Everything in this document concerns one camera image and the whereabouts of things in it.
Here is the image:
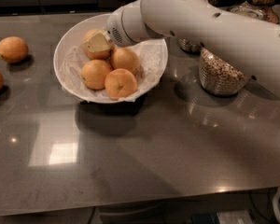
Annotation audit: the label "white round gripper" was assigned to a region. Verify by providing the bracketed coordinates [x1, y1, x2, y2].
[83, 7, 135, 52]

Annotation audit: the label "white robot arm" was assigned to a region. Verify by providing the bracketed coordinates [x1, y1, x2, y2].
[83, 0, 280, 98]

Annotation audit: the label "white bowl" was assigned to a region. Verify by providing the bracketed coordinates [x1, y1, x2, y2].
[52, 13, 169, 105]

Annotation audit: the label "orange at bowl front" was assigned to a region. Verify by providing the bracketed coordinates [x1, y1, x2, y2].
[105, 68, 138, 100]

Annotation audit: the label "white paper bowl liner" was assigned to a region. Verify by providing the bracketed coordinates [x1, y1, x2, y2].
[58, 37, 164, 104]

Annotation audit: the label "large glass jar cereal rings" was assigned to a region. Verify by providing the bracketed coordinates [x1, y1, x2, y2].
[198, 47, 252, 97]

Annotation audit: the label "glass jar back right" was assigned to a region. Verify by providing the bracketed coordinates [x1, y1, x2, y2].
[228, 0, 279, 24]

